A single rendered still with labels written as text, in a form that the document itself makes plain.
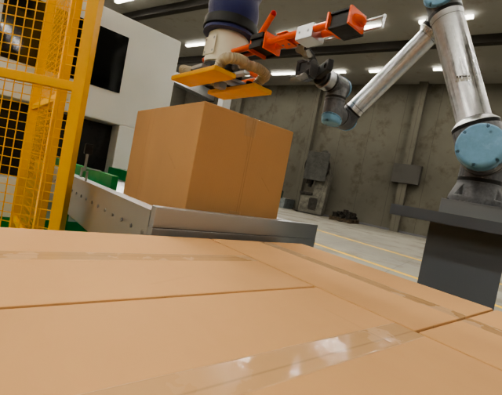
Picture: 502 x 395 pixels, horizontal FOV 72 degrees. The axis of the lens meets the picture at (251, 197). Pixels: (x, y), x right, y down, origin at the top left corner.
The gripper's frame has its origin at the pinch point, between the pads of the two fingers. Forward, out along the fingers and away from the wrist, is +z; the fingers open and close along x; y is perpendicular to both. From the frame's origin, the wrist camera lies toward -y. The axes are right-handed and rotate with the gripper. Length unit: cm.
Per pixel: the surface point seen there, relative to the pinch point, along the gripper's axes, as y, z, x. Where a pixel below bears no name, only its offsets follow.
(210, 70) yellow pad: 12.3, 28.2, -12.9
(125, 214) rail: 11, 51, -68
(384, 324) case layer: -73, 40, -69
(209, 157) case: -3, 32, -45
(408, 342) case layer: -78, 43, -69
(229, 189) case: -3, 22, -54
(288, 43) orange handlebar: -10.7, 14.1, -2.1
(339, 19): -32.9, 16.5, -0.8
